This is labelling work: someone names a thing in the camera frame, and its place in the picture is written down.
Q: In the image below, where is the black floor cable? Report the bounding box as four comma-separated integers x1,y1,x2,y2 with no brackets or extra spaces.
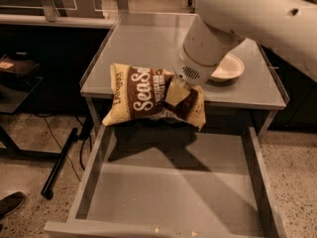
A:
24,79,94,182

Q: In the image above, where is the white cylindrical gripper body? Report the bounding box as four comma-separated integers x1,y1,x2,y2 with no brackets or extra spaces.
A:
173,17,244,85

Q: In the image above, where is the grey counter cabinet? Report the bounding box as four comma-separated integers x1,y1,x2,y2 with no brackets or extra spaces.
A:
81,13,289,134

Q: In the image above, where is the dark box on side table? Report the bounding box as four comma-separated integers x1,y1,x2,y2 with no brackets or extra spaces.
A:
0,55,41,78

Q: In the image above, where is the black side table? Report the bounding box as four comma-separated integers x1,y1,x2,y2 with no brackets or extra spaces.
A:
0,77,60,162

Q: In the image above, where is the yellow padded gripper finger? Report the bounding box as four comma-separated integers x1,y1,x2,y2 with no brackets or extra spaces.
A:
164,77,190,106

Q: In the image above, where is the white paper bowl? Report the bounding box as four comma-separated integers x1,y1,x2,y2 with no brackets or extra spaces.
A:
210,54,245,82

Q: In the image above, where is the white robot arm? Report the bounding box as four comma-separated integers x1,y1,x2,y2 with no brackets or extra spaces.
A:
165,0,317,106

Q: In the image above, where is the black table leg base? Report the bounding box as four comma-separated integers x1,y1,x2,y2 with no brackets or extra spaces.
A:
41,128,77,200

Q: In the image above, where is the grey open top drawer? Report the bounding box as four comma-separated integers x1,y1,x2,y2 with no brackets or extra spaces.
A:
45,120,286,238

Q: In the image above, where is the black shoe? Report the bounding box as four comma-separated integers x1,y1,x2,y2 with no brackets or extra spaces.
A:
0,191,26,219

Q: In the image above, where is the brown sea salt chip bag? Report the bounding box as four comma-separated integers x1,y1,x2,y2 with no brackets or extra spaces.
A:
102,63,206,130

